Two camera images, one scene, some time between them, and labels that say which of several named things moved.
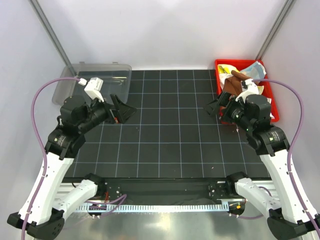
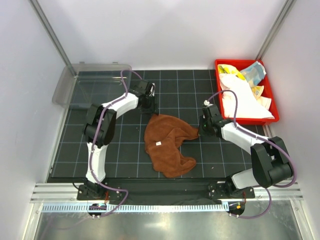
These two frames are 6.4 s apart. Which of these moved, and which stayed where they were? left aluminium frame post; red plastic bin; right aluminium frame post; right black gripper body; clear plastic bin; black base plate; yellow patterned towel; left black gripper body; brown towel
Moved: left black gripper body; right black gripper body; brown towel
Stayed: clear plastic bin; left aluminium frame post; black base plate; red plastic bin; right aluminium frame post; yellow patterned towel
